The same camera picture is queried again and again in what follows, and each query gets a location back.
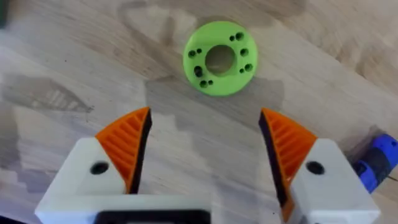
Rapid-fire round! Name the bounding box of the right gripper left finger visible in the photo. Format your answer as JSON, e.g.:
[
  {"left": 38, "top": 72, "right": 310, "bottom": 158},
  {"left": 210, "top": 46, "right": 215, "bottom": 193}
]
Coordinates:
[{"left": 43, "top": 106, "right": 153, "bottom": 200}]

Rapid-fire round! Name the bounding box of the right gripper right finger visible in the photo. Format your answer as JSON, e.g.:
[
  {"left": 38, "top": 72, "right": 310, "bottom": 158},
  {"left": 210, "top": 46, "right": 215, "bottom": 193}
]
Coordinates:
[{"left": 258, "top": 108, "right": 382, "bottom": 224}]

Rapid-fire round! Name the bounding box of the blue electric screwdriver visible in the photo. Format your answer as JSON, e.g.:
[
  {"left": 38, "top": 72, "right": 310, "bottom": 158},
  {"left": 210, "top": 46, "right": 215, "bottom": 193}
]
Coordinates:
[{"left": 353, "top": 133, "right": 398, "bottom": 194}]

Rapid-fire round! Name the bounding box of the green disc with holes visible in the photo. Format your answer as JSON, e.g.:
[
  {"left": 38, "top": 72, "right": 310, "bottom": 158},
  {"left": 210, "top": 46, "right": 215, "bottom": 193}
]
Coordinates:
[{"left": 182, "top": 21, "right": 259, "bottom": 97}]

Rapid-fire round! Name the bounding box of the dark green object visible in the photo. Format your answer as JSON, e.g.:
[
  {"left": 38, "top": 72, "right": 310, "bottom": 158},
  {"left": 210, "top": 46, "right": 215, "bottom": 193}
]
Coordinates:
[{"left": 0, "top": 0, "right": 9, "bottom": 29}]

